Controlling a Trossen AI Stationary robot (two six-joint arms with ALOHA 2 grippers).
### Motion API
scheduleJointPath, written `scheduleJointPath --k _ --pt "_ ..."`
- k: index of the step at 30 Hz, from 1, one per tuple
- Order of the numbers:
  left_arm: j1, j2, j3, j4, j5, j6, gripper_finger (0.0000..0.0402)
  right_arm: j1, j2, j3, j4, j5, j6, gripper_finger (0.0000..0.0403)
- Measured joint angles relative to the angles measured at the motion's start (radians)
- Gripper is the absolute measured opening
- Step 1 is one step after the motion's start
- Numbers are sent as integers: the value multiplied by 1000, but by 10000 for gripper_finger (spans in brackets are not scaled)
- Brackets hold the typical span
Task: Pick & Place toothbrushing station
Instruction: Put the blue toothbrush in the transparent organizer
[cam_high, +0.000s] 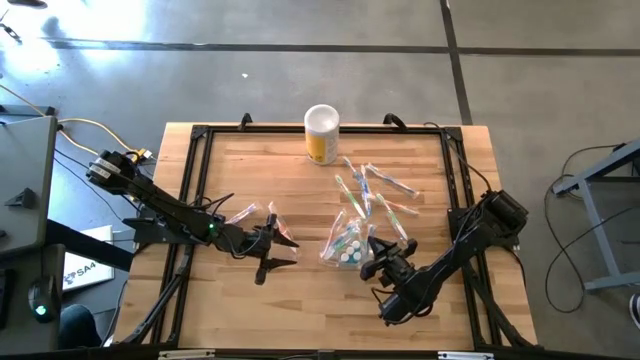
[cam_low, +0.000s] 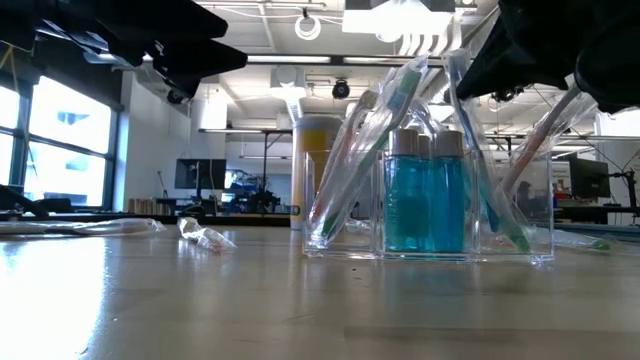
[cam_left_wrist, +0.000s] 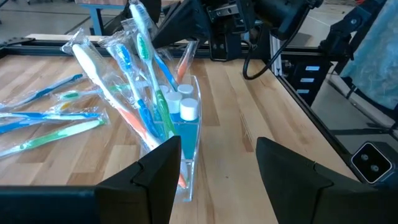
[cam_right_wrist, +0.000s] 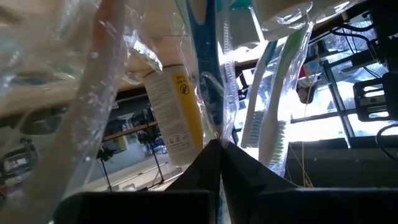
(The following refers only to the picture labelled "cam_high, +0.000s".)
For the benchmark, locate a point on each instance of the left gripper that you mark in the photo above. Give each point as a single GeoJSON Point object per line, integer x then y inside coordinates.
{"type": "Point", "coordinates": [247, 242]}

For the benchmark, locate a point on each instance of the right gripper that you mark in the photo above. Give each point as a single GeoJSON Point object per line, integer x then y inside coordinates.
{"type": "Point", "coordinates": [397, 270]}

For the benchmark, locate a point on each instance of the clear acrylic organizer box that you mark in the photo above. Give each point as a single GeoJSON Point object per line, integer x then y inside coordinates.
{"type": "Point", "coordinates": [335, 263]}

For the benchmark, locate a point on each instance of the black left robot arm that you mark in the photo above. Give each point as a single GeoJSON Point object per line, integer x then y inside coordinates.
{"type": "Point", "coordinates": [160, 205]}

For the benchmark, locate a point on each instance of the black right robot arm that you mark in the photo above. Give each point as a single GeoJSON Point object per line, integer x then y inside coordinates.
{"type": "Point", "coordinates": [450, 260]}

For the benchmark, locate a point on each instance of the white yellow wipes canister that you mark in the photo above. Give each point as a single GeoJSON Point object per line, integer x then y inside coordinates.
{"type": "Point", "coordinates": [322, 145]}

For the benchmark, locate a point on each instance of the black diagonal strut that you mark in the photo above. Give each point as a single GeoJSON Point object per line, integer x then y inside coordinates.
{"type": "Point", "coordinates": [165, 300]}
{"type": "Point", "coordinates": [492, 310]}

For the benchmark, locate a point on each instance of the black curved clamp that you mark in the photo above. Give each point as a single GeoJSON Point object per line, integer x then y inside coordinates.
{"type": "Point", "coordinates": [245, 121]}
{"type": "Point", "coordinates": [395, 120]}

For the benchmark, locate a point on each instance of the black support beam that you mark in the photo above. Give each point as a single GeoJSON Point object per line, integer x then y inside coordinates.
{"type": "Point", "coordinates": [90, 247]}

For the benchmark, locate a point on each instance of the white printed sign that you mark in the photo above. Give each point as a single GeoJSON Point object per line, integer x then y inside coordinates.
{"type": "Point", "coordinates": [85, 270]}

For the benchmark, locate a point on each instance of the grey metal stand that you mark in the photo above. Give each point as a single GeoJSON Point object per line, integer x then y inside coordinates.
{"type": "Point", "coordinates": [598, 235]}

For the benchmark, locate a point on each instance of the person's leg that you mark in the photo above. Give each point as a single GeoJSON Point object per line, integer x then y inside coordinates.
{"type": "Point", "coordinates": [75, 330]}

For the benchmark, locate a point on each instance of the black computer mouse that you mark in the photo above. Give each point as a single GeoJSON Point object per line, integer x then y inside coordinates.
{"type": "Point", "coordinates": [42, 300]}

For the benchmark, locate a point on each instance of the person's shoe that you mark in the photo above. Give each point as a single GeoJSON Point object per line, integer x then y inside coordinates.
{"type": "Point", "coordinates": [635, 310]}

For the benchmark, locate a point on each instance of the black desk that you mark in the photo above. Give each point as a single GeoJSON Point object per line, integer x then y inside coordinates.
{"type": "Point", "coordinates": [15, 310]}

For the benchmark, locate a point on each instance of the grey desk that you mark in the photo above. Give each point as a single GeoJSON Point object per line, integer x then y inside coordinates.
{"type": "Point", "coordinates": [25, 150]}

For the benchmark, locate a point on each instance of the dark floor object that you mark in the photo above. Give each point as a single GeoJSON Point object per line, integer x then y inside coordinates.
{"type": "Point", "coordinates": [10, 31]}
{"type": "Point", "coordinates": [27, 2]}

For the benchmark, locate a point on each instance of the silver bracket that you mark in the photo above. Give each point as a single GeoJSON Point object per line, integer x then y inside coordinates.
{"type": "Point", "coordinates": [465, 356]}
{"type": "Point", "coordinates": [185, 355]}

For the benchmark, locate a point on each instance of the black bracket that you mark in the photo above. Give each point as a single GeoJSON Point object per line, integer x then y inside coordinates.
{"type": "Point", "coordinates": [20, 199]}

